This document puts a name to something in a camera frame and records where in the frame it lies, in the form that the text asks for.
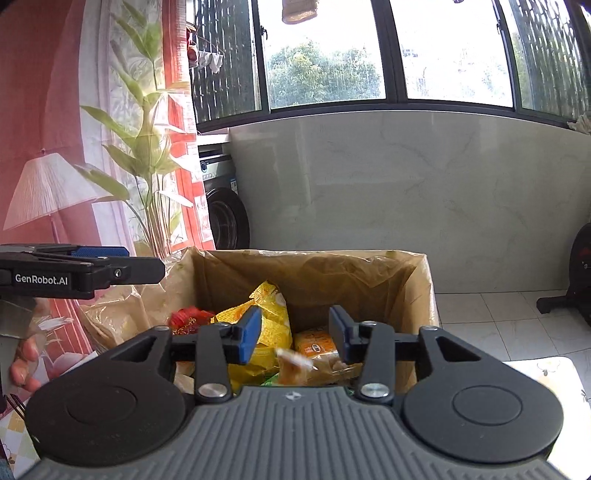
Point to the green snack packet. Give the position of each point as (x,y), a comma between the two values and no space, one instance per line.
(270,381)

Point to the brown cardboard box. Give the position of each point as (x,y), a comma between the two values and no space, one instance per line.
(323,277)

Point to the small red snack packet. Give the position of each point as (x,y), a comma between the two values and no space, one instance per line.
(189,319)

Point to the yellow snack packet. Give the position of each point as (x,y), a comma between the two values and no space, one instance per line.
(272,323)

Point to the printed backdrop cloth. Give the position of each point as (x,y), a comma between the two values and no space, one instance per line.
(69,115)

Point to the grey washing machine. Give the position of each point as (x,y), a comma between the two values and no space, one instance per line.
(224,207)

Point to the person's left hand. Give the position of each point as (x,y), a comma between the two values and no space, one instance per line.
(25,364)

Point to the clear toast bread packet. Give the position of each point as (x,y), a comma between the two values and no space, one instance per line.
(332,371)

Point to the black exercise bike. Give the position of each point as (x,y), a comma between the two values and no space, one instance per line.
(577,277)

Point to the beige hanging towel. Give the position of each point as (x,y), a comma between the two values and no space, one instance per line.
(300,11)

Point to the small brown snack packet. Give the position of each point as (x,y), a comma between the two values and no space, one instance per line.
(293,364)

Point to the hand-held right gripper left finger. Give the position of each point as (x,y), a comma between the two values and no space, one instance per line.
(249,334)

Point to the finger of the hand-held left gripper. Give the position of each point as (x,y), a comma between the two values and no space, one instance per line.
(138,271)
(101,252)

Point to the white crumpled cloth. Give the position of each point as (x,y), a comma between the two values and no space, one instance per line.
(581,124)

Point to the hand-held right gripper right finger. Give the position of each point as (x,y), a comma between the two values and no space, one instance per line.
(342,334)

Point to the orange white bread packet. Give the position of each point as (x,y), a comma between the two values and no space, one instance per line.
(316,344)

